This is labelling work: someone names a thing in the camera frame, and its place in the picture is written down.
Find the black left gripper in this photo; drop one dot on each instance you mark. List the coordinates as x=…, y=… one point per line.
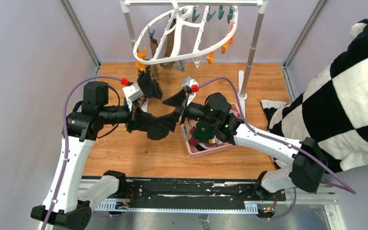
x=135, y=120

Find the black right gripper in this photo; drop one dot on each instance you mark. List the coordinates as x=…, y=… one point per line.
x=178, y=100

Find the black sock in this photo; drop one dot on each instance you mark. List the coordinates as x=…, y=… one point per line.
x=149, y=86
x=152, y=125

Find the dark green sock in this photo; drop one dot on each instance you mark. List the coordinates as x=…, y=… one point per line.
x=204, y=133

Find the brown argyle sock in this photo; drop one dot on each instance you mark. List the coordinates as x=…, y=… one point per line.
x=153, y=70

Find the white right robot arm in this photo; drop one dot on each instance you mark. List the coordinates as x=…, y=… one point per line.
x=305, y=162

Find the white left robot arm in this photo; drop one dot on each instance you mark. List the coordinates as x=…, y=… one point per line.
x=64, y=206

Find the white oval clip hanger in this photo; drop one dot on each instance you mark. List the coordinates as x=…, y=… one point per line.
x=198, y=35

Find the pink plastic basket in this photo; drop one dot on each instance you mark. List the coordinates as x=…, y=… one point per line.
x=209, y=143

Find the tan sock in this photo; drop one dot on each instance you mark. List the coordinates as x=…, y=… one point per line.
x=153, y=43
x=169, y=48

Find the black white checkered blanket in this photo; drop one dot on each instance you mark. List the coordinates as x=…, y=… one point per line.
x=333, y=110

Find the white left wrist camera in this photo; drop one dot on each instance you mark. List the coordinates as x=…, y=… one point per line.
x=132, y=93

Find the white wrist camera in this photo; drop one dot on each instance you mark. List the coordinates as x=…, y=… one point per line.
x=190, y=87
x=132, y=93

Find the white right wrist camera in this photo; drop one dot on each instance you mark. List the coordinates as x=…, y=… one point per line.
x=190, y=87

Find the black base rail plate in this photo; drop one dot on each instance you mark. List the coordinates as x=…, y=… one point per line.
x=189, y=194

